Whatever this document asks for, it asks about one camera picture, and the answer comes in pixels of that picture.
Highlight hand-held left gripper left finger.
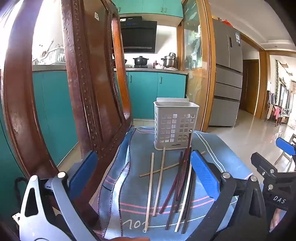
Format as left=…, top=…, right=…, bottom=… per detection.
left=18, top=151, right=99, bottom=241

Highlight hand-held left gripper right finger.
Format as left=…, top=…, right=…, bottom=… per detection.
left=191, top=150, right=269, bottom=241

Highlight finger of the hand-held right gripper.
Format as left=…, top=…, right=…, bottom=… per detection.
left=276, top=137, right=296, bottom=156
left=251, top=152, right=278, bottom=180

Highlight black chopstick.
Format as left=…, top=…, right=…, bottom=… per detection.
left=181, top=170, right=196, bottom=234
left=177, top=130, right=193, bottom=212

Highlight dark red chopstick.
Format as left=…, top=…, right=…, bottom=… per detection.
left=159, top=151, right=184, bottom=214

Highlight light wooden chopstick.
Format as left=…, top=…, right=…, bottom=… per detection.
left=153, top=146, right=166, bottom=217
left=144, top=152, right=155, bottom=232
left=139, top=151, right=206, bottom=178

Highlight white plastic utensil basket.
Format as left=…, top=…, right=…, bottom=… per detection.
left=153, top=97, right=200, bottom=151

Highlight person's right hand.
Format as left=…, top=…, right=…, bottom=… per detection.
left=270, top=209, right=287, bottom=232

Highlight light wooden stool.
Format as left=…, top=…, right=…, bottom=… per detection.
left=274, top=133, right=296, bottom=172

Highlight dark brown chopstick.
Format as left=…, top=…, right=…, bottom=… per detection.
left=176, top=152, right=187, bottom=202
left=165, top=148, right=190, bottom=230

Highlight rack with garments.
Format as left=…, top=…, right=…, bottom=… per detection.
left=266, top=90, right=292, bottom=127

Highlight white chopstick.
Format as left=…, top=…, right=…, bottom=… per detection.
left=174, top=162, right=193, bottom=233

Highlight blue striped cloth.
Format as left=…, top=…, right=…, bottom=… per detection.
left=97, top=126, right=253, bottom=240

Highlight wooden interior door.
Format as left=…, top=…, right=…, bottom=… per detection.
left=239, top=59, right=260, bottom=115

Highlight carved wooden chair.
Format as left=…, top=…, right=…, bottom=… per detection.
left=0, top=0, right=133, bottom=241

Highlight wooden framed glass door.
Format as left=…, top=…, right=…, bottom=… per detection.
left=177, top=0, right=216, bottom=132

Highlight grey refrigerator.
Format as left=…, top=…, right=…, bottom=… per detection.
left=208, top=19, right=244, bottom=127

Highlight teal kitchen base cabinets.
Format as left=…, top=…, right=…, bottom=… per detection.
left=0, top=70, right=188, bottom=209

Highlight grey kitchen countertop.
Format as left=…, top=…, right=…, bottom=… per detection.
left=32, top=64, right=189, bottom=75

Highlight stainless steel pot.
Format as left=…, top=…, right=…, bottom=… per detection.
left=161, top=53, right=178, bottom=68

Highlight white dish rack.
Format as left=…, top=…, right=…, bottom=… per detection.
left=32, top=40, right=65, bottom=66

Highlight black cooking pot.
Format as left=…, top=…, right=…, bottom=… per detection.
left=133, top=56, right=149, bottom=66

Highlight black range hood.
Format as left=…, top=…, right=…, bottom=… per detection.
left=119, top=16, right=158, bottom=54

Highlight teal kitchen wall cabinets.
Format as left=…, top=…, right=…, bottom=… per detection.
left=111, top=0, right=184, bottom=19

